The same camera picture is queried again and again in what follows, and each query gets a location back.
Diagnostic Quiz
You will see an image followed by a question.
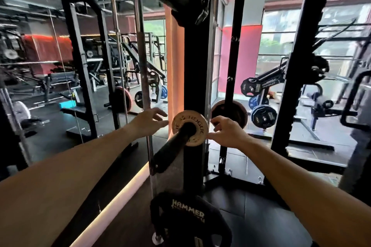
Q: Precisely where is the blue and black weight plate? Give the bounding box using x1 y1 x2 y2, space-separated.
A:
250 104 278 129

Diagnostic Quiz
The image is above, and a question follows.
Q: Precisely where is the person's right hand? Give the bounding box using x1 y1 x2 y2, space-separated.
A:
206 115 253 151

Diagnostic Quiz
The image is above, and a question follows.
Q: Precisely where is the person's left forearm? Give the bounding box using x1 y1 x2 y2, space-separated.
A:
0 125 135 247

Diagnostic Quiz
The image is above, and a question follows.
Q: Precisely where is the cream Rogue plate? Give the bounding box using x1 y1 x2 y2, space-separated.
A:
171 110 209 147

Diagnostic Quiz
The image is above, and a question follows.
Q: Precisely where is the black red-rimmed bumper plate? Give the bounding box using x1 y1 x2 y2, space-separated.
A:
211 99 249 130

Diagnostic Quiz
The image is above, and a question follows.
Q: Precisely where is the person's left hand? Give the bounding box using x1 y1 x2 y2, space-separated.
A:
127 108 169 139

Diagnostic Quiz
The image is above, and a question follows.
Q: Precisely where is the person's right forearm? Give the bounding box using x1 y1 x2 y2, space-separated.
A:
240 137 371 247

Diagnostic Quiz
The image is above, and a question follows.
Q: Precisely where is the wall mirror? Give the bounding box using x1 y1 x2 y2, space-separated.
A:
0 0 168 186

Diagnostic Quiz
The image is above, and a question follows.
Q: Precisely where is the black power rack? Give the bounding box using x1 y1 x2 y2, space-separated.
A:
203 0 312 182

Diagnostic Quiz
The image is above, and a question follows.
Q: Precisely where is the black weight plate gold print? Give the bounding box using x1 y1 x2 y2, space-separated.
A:
150 191 232 247

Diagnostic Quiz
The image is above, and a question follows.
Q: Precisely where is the window behind grey frame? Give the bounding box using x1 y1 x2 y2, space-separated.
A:
256 3 371 103

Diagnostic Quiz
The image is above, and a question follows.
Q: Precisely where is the black grip weight plate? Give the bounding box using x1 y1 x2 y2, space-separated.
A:
240 77 263 97

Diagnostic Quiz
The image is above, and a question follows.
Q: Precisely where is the black rack upright with pegs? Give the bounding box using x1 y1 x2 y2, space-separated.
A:
182 0 218 198

